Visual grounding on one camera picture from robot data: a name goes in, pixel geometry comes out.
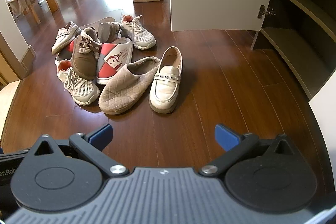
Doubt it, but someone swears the red grey white slipper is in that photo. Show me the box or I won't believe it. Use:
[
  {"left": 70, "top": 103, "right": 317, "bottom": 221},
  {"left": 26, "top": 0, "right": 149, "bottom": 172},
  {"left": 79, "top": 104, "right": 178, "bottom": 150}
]
[
  {"left": 55, "top": 40, "right": 75, "bottom": 66},
  {"left": 96, "top": 38, "right": 133, "bottom": 85}
]

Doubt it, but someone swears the brown fleece buckle boot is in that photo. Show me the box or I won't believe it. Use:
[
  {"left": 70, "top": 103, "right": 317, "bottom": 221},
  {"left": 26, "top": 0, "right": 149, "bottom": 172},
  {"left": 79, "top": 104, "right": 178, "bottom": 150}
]
[
  {"left": 71, "top": 27, "right": 103, "bottom": 81},
  {"left": 97, "top": 21, "right": 122, "bottom": 43}
]

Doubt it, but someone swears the cream leather loafer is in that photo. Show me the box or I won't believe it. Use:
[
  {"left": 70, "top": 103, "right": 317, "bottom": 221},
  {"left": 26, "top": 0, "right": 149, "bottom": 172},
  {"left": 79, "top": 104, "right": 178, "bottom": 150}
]
[
  {"left": 149, "top": 46, "right": 183, "bottom": 113},
  {"left": 51, "top": 21, "right": 82, "bottom": 55}
]

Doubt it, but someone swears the grey pink sneaker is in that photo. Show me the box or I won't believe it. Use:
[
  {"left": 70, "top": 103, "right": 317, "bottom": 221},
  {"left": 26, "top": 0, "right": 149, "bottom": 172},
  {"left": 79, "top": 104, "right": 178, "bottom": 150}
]
[{"left": 57, "top": 59, "right": 101, "bottom": 105}]

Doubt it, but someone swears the metal door hinge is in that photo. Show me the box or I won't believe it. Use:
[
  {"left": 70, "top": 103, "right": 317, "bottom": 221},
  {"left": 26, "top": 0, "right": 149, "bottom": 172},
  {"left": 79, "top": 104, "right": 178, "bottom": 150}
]
[{"left": 258, "top": 5, "right": 277, "bottom": 20}]

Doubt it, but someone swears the beige quilted slipper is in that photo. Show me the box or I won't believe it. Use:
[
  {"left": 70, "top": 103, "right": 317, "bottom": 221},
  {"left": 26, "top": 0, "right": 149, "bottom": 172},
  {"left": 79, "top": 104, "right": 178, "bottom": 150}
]
[{"left": 98, "top": 56, "right": 161, "bottom": 115}]

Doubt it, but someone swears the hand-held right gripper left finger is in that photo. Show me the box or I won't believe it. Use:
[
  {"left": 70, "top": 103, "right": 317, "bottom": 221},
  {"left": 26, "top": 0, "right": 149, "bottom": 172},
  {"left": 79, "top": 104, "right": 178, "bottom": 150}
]
[{"left": 28, "top": 123, "right": 130, "bottom": 179}]

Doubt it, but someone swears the white mesh lace sneaker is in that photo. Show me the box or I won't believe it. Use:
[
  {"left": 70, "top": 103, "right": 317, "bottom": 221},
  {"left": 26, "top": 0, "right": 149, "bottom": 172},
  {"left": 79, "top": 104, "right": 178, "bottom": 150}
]
[{"left": 120, "top": 15, "right": 157, "bottom": 50}]

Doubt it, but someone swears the shoe cabinet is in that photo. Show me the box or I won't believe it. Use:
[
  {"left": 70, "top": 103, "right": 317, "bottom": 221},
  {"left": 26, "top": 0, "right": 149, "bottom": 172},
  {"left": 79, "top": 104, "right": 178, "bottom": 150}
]
[{"left": 251, "top": 0, "right": 336, "bottom": 109}]

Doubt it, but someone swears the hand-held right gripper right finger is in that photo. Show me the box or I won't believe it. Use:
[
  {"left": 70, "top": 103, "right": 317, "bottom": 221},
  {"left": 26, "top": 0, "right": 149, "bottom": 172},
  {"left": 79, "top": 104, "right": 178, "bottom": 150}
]
[{"left": 199, "top": 123, "right": 302, "bottom": 177}]

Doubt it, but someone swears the dining chair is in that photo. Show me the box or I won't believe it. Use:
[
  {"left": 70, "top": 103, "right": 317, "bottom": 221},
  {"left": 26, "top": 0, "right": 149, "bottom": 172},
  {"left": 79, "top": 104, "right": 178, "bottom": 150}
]
[{"left": 7, "top": 0, "right": 40, "bottom": 20}]

